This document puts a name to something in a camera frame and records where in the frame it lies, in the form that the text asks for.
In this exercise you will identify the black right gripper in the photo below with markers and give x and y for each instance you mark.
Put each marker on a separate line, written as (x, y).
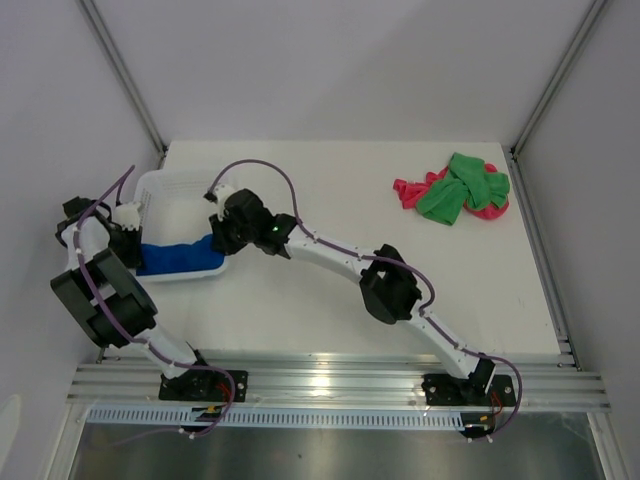
(221, 242)

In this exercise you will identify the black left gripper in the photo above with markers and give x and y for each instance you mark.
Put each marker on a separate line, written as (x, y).
(133, 260)

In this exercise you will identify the blue microfiber towel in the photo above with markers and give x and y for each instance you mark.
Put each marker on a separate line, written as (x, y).
(180, 258)

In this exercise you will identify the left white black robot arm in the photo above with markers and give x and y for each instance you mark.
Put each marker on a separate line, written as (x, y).
(112, 308)

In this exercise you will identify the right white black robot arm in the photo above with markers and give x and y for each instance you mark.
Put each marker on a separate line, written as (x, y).
(388, 285)

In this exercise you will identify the white plastic basket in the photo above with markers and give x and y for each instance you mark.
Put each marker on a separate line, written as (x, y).
(174, 211)

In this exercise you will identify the pink microfiber towel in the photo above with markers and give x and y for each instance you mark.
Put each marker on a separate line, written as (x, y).
(409, 192)

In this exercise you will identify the green microfiber towel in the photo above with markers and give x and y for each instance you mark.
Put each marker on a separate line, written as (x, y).
(466, 183)

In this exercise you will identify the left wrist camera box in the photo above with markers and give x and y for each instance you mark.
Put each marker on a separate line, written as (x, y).
(128, 216)

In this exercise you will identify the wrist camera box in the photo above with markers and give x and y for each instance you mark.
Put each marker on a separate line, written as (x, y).
(219, 194)
(128, 216)

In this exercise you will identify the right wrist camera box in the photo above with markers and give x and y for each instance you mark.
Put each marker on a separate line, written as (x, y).
(219, 194)

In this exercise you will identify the aluminium extrusion rail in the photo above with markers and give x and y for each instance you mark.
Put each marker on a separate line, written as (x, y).
(337, 381)

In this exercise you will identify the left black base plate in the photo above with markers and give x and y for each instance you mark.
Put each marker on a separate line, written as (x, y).
(195, 386)

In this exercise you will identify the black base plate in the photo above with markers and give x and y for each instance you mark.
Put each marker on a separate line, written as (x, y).
(195, 386)
(442, 390)

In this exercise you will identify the white slotted cable duct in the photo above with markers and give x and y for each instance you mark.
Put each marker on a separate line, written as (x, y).
(242, 416)

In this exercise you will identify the left aluminium frame post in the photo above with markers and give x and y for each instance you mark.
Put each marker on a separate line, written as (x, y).
(116, 61)

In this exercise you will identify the aluminium frame post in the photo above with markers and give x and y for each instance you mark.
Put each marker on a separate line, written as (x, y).
(116, 61)
(569, 58)

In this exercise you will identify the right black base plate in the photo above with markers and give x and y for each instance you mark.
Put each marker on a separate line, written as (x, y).
(442, 390)

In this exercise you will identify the right aluminium frame post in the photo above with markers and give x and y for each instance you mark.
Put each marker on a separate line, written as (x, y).
(569, 58)

